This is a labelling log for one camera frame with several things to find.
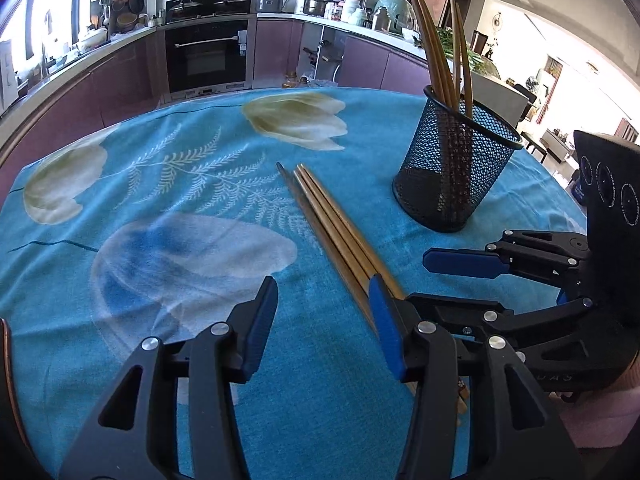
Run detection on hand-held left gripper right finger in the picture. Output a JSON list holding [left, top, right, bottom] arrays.
[[367, 274, 586, 480]]

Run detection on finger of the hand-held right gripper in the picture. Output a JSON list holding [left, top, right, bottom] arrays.
[[402, 292, 596, 357], [422, 229, 591, 281]]

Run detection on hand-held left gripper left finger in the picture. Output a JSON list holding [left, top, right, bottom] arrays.
[[57, 275, 279, 480]]

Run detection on black mesh utensil holder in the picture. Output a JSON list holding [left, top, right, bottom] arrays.
[[392, 85, 524, 233]]

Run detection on person's right forearm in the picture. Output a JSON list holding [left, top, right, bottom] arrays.
[[560, 360, 640, 451]]

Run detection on blue floral tablecloth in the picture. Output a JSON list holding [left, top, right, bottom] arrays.
[[0, 86, 588, 480]]

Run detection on bunch of leafy greens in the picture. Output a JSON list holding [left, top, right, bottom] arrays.
[[437, 27, 501, 78]]

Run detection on pink base cabinet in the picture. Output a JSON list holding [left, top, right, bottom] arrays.
[[252, 17, 431, 96], [0, 27, 166, 191]]

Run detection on mint green appliance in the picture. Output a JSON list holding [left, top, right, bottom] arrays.
[[374, 0, 418, 36]]

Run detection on black built-in oven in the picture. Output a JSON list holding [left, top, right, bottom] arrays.
[[164, 19, 251, 95]]

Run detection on pink wall painting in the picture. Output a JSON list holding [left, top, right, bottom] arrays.
[[422, 0, 458, 28]]

